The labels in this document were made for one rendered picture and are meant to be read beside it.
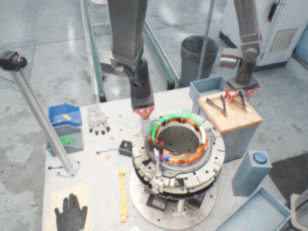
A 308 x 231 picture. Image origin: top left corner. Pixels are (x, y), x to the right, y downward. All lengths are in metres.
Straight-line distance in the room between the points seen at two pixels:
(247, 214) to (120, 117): 0.82
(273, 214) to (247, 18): 0.60
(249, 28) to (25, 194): 1.93
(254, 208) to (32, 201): 1.68
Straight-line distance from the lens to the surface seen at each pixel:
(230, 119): 0.95
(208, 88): 1.16
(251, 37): 0.81
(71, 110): 1.39
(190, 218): 0.99
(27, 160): 2.33
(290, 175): 2.25
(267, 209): 0.83
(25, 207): 2.10
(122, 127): 1.25
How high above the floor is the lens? 1.73
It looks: 47 degrees down
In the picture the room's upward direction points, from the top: straight up
